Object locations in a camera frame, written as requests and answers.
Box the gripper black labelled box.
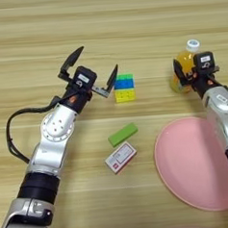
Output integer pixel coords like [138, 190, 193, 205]
[71, 64, 99, 91]
[191, 50, 221, 80]

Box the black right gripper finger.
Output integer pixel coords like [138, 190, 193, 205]
[172, 57, 191, 88]

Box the orange juice bottle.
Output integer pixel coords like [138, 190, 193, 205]
[165, 38, 205, 95]

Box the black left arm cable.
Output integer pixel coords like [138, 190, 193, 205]
[3, 93, 79, 165]

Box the pink round plate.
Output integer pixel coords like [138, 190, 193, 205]
[151, 114, 228, 216]

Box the small white red card box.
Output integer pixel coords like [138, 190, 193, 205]
[104, 140, 139, 175]

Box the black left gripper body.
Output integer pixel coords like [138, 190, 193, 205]
[54, 71, 114, 116]

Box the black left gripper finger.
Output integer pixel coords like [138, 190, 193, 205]
[104, 63, 121, 93]
[57, 45, 88, 82]

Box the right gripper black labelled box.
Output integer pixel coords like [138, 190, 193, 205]
[191, 50, 221, 80]

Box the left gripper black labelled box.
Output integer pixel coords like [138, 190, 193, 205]
[71, 64, 99, 91]

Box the colourful puzzle cube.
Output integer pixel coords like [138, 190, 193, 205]
[113, 73, 138, 104]

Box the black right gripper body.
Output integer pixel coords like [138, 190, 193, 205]
[183, 67, 228, 101]

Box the green rectangular block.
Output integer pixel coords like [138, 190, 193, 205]
[106, 122, 140, 149]

